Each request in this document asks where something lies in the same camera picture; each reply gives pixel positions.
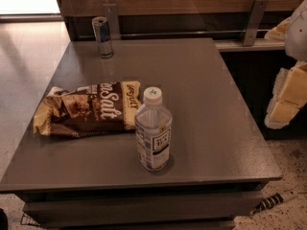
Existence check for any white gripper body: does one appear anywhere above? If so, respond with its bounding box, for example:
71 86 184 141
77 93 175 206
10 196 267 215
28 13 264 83
285 0 307 61

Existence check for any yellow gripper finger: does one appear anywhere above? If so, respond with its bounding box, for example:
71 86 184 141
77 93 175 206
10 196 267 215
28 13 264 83
264 17 290 41
264 61 307 129

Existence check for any red bull can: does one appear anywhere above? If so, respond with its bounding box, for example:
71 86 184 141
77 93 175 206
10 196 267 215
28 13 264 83
92 16 113 58

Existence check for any clear plastic water bottle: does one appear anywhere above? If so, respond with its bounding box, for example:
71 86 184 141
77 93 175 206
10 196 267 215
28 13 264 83
134 86 172 172

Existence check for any brown sea salt chip bag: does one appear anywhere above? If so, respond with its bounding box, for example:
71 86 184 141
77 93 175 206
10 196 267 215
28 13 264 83
33 80 141 138

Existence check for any right metal wall bracket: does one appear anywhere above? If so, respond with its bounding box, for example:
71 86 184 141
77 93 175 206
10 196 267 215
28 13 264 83
242 0 269 46

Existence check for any metal wall bracket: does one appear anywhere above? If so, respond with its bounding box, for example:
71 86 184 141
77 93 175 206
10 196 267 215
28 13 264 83
242 0 269 46
103 3 121 39

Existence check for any striped cable on floor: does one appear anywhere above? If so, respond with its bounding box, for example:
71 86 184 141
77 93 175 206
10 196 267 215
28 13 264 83
250 190 299 215

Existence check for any left metal wall bracket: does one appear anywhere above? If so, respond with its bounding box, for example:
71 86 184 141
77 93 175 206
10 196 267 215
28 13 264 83
103 3 121 39

